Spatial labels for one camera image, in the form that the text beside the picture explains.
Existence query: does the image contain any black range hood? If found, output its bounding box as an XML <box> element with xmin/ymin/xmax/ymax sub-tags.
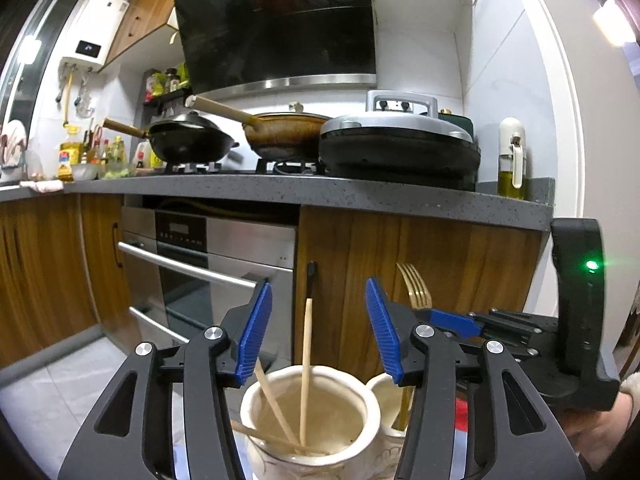
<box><xmin>173</xmin><ymin>0</ymin><xmax>378</xmax><ymax>103</ymax></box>

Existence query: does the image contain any dark green kettle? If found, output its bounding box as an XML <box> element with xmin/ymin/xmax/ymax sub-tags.
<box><xmin>439</xmin><ymin>109</ymin><xmax>475</xmax><ymax>133</ymax></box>

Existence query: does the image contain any black electric griddle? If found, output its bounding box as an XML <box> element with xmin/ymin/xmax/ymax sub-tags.
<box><xmin>319</xmin><ymin>90</ymin><xmax>482</xmax><ymax>192</ymax></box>

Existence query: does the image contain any white oil dispenser bottle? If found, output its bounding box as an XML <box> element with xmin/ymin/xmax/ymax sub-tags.
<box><xmin>497</xmin><ymin>117</ymin><xmax>527</xmax><ymax>201</ymax></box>

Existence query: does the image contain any wooden base cabinet with long run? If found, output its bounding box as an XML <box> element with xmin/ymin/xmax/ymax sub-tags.
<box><xmin>0</xmin><ymin>192</ymin><xmax>123</xmax><ymax>368</ymax></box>

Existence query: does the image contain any black spice rack with jars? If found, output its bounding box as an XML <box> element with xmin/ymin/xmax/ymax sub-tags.
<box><xmin>142</xmin><ymin>62</ymin><xmax>193</xmax><ymax>116</ymax></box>

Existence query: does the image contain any brown pan with wooden handle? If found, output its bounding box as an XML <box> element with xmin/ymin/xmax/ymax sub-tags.
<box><xmin>185</xmin><ymin>95</ymin><xmax>331</xmax><ymax>161</ymax></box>

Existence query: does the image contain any black gas stove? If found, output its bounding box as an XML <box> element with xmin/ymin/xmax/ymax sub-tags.
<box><xmin>160</xmin><ymin>157</ymin><xmax>326</xmax><ymax>177</ymax></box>

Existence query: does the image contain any gold fork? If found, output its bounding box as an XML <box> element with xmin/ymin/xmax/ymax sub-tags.
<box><xmin>396</xmin><ymin>262</ymin><xmax>433</xmax><ymax>431</ymax></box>

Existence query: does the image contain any cream floral ceramic utensil holder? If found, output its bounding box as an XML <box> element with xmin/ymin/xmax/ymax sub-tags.
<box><xmin>240</xmin><ymin>365</ymin><xmax>416</xmax><ymax>480</ymax></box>

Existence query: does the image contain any hanging pale towel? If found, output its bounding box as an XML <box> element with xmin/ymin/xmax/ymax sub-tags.
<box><xmin>0</xmin><ymin>120</ymin><xmax>28</xmax><ymax>171</ymax></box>

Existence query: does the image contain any stainless steel built-in oven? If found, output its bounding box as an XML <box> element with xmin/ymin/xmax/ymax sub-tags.
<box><xmin>117</xmin><ymin>205</ymin><xmax>298</xmax><ymax>361</ymax></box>

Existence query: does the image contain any black wok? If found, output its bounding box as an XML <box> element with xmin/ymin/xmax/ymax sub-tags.
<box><xmin>102</xmin><ymin>112</ymin><xmax>240</xmax><ymax>166</ymax></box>

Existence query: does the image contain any white water heater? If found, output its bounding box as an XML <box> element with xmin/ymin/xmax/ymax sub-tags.
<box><xmin>59</xmin><ymin>0</ymin><xmax>131</xmax><ymax>73</ymax></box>

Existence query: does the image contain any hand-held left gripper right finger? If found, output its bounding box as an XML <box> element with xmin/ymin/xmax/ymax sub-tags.
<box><xmin>365</xmin><ymin>276</ymin><xmax>586</xmax><ymax>480</ymax></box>

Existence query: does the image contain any grey kitchen countertop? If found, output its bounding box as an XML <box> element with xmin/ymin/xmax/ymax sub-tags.
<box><xmin>0</xmin><ymin>170</ymin><xmax>556</xmax><ymax>233</ymax></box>

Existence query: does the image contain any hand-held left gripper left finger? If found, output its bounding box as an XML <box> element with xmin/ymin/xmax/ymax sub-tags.
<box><xmin>57</xmin><ymin>281</ymin><xmax>275</xmax><ymax>480</ymax></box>

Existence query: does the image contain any yellow cooking oil bottle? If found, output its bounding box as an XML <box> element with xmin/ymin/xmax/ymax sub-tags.
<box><xmin>59</xmin><ymin>126</ymin><xmax>83</xmax><ymax>182</ymax></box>

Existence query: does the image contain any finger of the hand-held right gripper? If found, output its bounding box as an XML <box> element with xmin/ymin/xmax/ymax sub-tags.
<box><xmin>510</xmin><ymin>337</ymin><xmax>556</xmax><ymax>362</ymax></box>
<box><xmin>429</xmin><ymin>308</ymin><xmax>558</xmax><ymax>341</ymax></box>

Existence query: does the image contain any row of condiment bottles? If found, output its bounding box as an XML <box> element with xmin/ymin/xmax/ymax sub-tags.
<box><xmin>82</xmin><ymin>127</ymin><xmax>151</xmax><ymax>177</ymax></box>

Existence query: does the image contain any wooden base cabinet beside oven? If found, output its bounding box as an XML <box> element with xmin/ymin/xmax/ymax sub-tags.
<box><xmin>295</xmin><ymin>207</ymin><xmax>546</xmax><ymax>386</ymax></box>

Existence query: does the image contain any person's right hand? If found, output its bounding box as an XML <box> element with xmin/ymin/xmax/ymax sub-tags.
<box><xmin>565</xmin><ymin>392</ymin><xmax>623</xmax><ymax>468</ymax></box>

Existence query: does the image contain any bright lamp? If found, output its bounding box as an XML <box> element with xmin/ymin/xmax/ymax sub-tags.
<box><xmin>592</xmin><ymin>0</ymin><xmax>638</xmax><ymax>48</ymax></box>

